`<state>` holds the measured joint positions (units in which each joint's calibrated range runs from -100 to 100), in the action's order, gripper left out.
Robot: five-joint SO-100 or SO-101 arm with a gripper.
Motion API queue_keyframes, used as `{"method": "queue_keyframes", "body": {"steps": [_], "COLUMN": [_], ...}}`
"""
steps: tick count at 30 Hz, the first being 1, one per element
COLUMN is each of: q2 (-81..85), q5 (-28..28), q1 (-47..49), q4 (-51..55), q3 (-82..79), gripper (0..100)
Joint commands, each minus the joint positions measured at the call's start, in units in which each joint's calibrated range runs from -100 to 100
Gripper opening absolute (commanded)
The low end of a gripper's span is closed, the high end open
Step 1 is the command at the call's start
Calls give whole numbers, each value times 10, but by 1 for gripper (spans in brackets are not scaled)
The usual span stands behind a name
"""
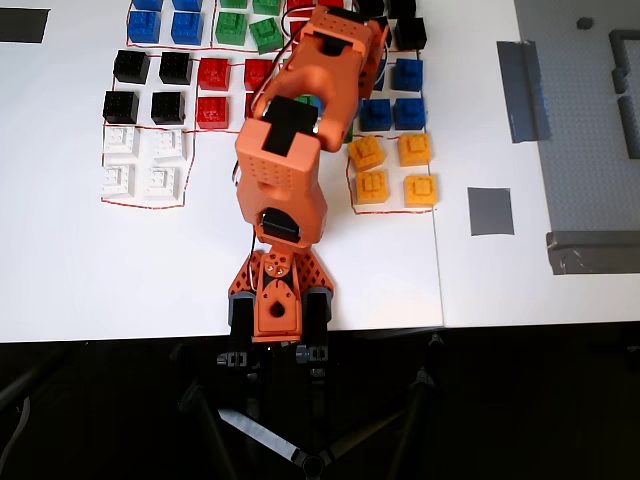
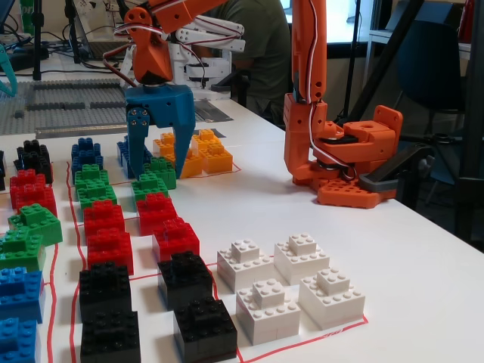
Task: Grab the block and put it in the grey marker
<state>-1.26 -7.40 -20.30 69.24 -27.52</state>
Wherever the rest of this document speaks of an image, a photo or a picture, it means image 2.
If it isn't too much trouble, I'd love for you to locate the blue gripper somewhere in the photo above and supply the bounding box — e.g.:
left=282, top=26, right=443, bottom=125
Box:
left=125, top=85, right=197, bottom=179

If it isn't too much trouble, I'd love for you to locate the green lego block stack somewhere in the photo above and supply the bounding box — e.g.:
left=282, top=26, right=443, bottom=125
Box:
left=0, top=232, right=47, bottom=273
left=8, top=203, right=64, bottom=247
left=75, top=179, right=118, bottom=213
left=131, top=173, right=170, bottom=212
left=141, top=157, right=178, bottom=190
left=74, top=164, right=110, bottom=186

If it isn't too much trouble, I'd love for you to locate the yellow lego block stack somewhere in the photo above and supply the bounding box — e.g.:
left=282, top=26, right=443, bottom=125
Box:
left=153, top=132, right=178, bottom=157
left=197, top=141, right=234, bottom=175
left=193, top=129, right=222, bottom=148
left=180, top=145, right=205, bottom=178

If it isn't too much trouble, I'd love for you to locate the blue lego block stack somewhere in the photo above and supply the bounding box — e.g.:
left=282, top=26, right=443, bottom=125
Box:
left=0, top=266, right=47, bottom=324
left=116, top=140, right=154, bottom=179
left=0, top=317, right=42, bottom=363
left=72, top=137, right=101, bottom=154
left=70, top=149, right=105, bottom=171

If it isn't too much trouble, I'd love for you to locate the red lego block stack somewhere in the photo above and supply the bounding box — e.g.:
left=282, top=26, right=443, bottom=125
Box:
left=85, top=228, right=135, bottom=275
left=152, top=217, right=200, bottom=262
left=135, top=192, right=178, bottom=235
left=10, top=183, right=57, bottom=219
left=82, top=200, right=126, bottom=235
left=9, top=169, right=48, bottom=190

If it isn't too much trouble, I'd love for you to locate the white lego block stack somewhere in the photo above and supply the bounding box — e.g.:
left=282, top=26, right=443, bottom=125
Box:
left=216, top=238, right=275, bottom=293
left=274, top=234, right=330, bottom=287
left=298, top=268, right=367, bottom=330
left=236, top=278, right=303, bottom=346

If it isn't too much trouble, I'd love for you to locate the grey lego baseplate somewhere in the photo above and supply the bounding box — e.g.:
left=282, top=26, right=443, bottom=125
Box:
left=0, top=78, right=132, bottom=136

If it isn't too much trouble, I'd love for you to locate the open laptop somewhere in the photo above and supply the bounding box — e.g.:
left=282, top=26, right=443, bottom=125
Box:
left=73, top=0, right=133, bottom=61

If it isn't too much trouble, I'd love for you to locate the person in green shirt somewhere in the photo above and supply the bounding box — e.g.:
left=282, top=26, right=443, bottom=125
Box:
left=211, top=0, right=292, bottom=126

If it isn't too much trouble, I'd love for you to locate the teal robot claw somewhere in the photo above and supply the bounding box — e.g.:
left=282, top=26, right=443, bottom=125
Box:
left=0, top=43, right=19, bottom=98

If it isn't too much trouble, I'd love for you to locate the green soda bottle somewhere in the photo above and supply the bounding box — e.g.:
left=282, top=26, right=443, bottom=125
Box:
left=20, top=0, right=37, bottom=35

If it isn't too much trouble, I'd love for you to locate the black grey table clamp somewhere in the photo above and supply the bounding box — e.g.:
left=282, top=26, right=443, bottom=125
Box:
left=357, top=142, right=434, bottom=190

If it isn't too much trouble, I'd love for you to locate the dark blue chair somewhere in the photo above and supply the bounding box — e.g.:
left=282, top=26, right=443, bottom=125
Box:
left=392, top=18, right=464, bottom=114

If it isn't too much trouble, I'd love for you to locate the black tripod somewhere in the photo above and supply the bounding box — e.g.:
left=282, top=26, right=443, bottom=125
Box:
left=340, top=0, right=484, bottom=250

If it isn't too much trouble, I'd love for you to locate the red cylinder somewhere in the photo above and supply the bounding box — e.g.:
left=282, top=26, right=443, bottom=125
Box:
left=458, top=0, right=474, bottom=41

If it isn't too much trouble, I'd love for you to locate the grey duct tape strip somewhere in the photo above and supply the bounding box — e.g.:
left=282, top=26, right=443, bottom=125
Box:
left=191, top=98, right=234, bottom=123

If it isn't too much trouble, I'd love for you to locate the straight grey lego wall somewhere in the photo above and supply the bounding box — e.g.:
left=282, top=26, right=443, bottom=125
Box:
left=89, top=100, right=129, bottom=111

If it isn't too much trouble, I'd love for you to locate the long grey lego wall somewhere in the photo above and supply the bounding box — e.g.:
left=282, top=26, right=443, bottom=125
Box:
left=32, top=80, right=126, bottom=92

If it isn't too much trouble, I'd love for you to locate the wrist servo cable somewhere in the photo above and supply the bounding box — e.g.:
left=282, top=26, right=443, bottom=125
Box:
left=102, top=22, right=169, bottom=87

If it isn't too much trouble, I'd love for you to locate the upper arm servo cable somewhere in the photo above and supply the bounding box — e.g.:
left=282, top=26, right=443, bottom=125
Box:
left=302, top=0, right=358, bottom=182

